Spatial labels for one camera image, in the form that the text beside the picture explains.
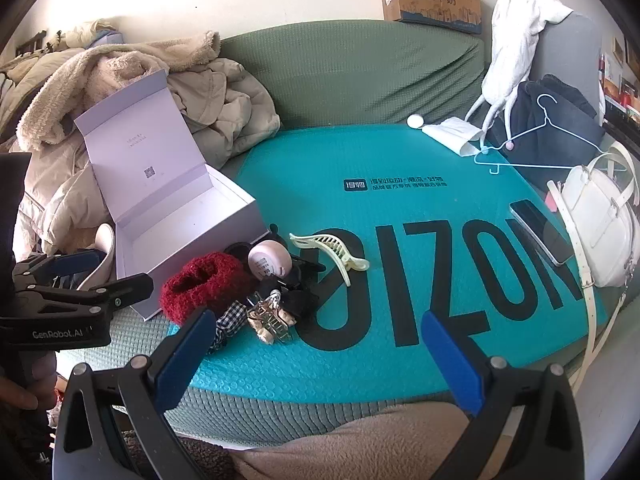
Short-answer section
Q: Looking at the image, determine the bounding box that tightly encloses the white hinged gift box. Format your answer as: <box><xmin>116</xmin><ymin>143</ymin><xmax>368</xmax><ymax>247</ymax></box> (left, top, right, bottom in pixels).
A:
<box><xmin>74</xmin><ymin>69</ymin><xmax>266</xmax><ymax>322</ymax></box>

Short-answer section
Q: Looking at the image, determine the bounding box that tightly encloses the white jacket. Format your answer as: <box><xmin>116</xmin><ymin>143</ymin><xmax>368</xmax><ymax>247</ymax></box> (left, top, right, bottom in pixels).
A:
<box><xmin>465</xmin><ymin>0</ymin><xmax>576</xmax><ymax>123</ymax></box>

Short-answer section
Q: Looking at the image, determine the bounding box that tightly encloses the cream hair claw clip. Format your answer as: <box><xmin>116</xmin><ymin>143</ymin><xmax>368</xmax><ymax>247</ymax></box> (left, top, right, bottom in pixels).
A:
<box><xmin>289</xmin><ymin>232</ymin><xmax>371</xmax><ymax>286</ymax></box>

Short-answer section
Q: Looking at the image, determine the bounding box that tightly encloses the red knitted scrunchie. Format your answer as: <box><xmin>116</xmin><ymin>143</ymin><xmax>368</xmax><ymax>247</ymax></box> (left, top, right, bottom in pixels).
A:
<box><xmin>159</xmin><ymin>252</ymin><xmax>253</xmax><ymax>323</ymax></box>

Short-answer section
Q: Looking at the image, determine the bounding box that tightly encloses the light blue clothes hanger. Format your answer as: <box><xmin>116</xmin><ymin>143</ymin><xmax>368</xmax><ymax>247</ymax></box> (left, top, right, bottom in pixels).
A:
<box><xmin>474</xmin><ymin>94</ymin><xmax>603</xmax><ymax>175</ymax></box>

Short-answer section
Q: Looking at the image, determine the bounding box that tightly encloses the teal bubble mailer bag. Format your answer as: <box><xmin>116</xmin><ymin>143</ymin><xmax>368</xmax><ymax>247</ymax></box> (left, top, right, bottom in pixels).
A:
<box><xmin>165</xmin><ymin>122</ymin><xmax>608</xmax><ymax>403</ymax></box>

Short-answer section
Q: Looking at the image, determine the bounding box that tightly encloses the black hair claw clip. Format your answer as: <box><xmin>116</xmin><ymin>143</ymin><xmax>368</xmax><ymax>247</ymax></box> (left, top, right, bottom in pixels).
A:
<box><xmin>267</xmin><ymin>222</ymin><xmax>328</xmax><ymax>273</ymax></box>

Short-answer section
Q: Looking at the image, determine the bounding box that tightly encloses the black smartphone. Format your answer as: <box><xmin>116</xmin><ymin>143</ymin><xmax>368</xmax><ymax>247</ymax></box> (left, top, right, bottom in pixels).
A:
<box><xmin>509</xmin><ymin>199</ymin><xmax>573</xmax><ymax>267</ymax></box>

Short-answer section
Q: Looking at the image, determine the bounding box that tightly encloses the cream puffer jacket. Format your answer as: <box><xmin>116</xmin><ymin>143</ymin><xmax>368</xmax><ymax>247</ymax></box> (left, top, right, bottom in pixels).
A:
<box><xmin>0</xmin><ymin>50</ymin><xmax>121</xmax><ymax>256</ymax></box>

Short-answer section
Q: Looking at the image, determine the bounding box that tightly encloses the cluttered shelf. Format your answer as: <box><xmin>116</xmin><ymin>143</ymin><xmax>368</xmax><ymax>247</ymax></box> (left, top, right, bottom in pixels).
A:
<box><xmin>597</xmin><ymin>35</ymin><xmax>640</xmax><ymax>131</ymax></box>

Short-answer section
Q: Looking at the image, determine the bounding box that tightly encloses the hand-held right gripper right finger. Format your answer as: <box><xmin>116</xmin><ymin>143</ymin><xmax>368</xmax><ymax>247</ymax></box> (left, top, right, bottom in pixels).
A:
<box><xmin>420</xmin><ymin>310</ymin><xmax>583</xmax><ymax>480</ymax></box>

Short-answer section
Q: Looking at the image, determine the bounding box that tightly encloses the light blue box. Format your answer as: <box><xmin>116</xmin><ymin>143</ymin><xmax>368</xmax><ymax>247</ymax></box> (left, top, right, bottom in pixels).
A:
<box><xmin>85</xmin><ymin>30</ymin><xmax>123</xmax><ymax>51</ymax></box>

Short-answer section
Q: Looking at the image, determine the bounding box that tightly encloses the white folded face mask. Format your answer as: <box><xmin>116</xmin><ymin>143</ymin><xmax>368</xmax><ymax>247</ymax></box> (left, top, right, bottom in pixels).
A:
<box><xmin>422</xmin><ymin>116</ymin><xmax>486</xmax><ymax>157</ymax></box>

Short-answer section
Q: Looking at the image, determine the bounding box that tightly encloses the dark navy garment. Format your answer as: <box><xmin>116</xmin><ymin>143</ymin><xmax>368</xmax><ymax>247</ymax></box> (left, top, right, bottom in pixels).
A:
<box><xmin>487</xmin><ymin>74</ymin><xmax>606</xmax><ymax>171</ymax></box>

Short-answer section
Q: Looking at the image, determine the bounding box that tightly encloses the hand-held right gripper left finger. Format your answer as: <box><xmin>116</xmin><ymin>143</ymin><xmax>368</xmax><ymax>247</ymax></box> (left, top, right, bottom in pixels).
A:
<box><xmin>52</xmin><ymin>305</ymin><xmax>218</xmax><ymax>480</ymax></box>

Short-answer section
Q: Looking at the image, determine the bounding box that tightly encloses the pink round compact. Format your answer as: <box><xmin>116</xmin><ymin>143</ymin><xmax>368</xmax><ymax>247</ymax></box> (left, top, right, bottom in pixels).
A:
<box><xmin>247</xmin><ymin>240</ymin><xmax>292</xmax><ymax>281</ymax></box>

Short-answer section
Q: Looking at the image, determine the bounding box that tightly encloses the black white checkered scrunchie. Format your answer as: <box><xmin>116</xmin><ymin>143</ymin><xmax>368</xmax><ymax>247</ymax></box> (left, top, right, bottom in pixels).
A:
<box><xmin>212</xmin><ymin>300</ymin><xmax>251</xmax><ymax>356</ymax></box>

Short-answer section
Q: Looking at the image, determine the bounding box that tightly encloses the black round lid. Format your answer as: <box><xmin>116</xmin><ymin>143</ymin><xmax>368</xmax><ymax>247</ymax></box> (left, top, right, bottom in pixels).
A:
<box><xmin>223</xmin><ymin>241</ymin><xmax>256</xmax><ymax>261</ymax></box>

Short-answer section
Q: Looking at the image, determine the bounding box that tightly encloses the grey cushion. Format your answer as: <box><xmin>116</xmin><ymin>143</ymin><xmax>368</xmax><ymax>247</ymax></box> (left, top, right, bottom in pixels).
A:
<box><xmin>530</xmin><ymin>12</ymin><xmax>606</xmax><ymax>116</ymax></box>

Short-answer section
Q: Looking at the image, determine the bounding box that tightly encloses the black sheer bow clip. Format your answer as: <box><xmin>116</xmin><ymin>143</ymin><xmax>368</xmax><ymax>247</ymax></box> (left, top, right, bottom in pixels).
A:
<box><xmin>257</xmin><ymin>277</ymin><xmax>321</xmax><ymax>318</ymax></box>

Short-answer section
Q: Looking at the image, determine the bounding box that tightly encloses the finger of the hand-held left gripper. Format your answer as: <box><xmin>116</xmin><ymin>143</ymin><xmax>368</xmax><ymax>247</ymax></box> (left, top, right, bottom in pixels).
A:
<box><xmin>12</xmin><ymin>249</ymin><xmax>118</xmax><ymax>291</ymax></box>
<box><xmin>30</xmin><ymin>272</ymin><xmax>155</xmax><ymax>321</ymax></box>

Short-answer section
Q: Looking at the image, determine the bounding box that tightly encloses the beige puffer jacket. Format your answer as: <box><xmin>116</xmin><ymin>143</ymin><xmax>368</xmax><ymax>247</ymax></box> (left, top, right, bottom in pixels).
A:
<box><xmin>167</xmin><ymin>57</ymin><xmax>281</xmax><ymax>168</ymax></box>

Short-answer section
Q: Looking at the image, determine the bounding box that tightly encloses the beige fleece coat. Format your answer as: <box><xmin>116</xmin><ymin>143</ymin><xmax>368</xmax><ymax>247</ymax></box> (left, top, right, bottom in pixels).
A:
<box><xmin>15</xmin><ymin>30</ymin><xmax>221</xmax><ymax>151</ymax></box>

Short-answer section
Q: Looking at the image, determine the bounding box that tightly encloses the white handbag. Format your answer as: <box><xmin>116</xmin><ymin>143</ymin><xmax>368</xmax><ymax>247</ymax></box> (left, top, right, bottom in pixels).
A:
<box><xmin>547</xmin><ymin>141</ymin><xmax>640</xmax><ymax>411</ymax></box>

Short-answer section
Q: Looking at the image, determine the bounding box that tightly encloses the green covered sofa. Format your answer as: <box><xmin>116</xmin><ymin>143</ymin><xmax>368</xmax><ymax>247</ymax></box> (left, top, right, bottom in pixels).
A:
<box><xmin>107</xmin><ymin>20</ymin><xmax>626</xmax><ymax>448</ymax></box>

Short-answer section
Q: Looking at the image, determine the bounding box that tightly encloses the cream padded garment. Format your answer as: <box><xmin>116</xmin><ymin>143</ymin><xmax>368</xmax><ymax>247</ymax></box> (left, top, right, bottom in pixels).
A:
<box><xmin>62</xmin><ymin>19</ymin><xmax>123</xmax><ymax>48</ymax></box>

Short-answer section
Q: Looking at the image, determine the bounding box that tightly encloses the beige fleece cloth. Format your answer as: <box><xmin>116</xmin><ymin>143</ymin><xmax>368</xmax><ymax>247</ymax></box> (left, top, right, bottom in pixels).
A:
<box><xmin>232</xmin><ymin>402</ymin><xmax>481</xmax><ymax>480</ymax></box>

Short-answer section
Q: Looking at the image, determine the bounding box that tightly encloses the person's left hand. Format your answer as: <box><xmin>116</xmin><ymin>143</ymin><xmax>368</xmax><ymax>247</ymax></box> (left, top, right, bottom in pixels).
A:
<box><xmin>0</xmin><ymin>375</ymin><xmax>53</xmax><ymax>411</ymax></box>

